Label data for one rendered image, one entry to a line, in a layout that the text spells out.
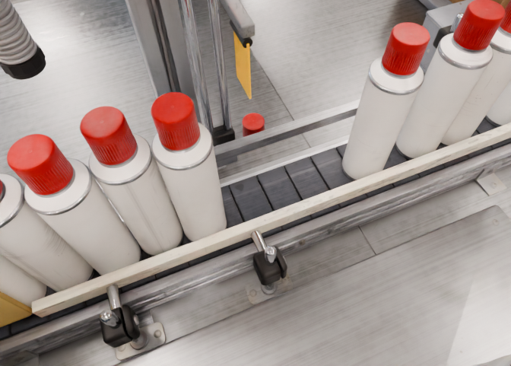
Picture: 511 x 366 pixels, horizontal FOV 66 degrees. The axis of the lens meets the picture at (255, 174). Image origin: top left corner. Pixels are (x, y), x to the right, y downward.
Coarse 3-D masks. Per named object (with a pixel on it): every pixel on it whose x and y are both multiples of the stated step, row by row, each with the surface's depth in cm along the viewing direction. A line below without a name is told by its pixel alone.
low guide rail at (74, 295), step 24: (456, 144) 48; (480, 144) 49; (408, 168) 47; (336, 192) 45; (360, 192) 46; (264, 216) 43; (288, 216) 44; (216, 240) 42; (240, 240) 44; (144, 264) 41; (168, 264) 41; (72, 288) 39; (96, 288) 39; (48, 312) 39
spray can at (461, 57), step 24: (480, 0) 36; (480, 24) 35; (456, 48) 38; (480, 48) 37; (432, 72) 41; (456, 72) 39; (480, 72) 39; (432, 96) 43; (456, 96) 41; (408, 120) 48; (432, 120) 45; (408, 144) 50; (432, 144) 48
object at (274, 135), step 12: (336, 108) 46; (348, 108) 46; (300, 120) 45; (312, 120) 45; (324, 120) 45; (336, 120) 46; (264, 132) 44; (276, 132) 44; (288, 132) 44; (300, 132) 45; (228, 144) 43; (240, 144) 43; (252, 144) 43; (264, 144) 44; (216, 156) 42; (228, 156) 43
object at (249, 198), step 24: (504, 144) 53; (288, 168) 51; (312, 168) 51; (336, 168) 51; (384, 168) 51; (432, 168) 51; (240, 192) 49; (264, 192) 50; (288, 192) 49; (312, 192) 49; (240, 216) 47; (312, 216) 47; (192, 264) 44; (120, 288) 43; (72, 312) 43; (0, 336) 40
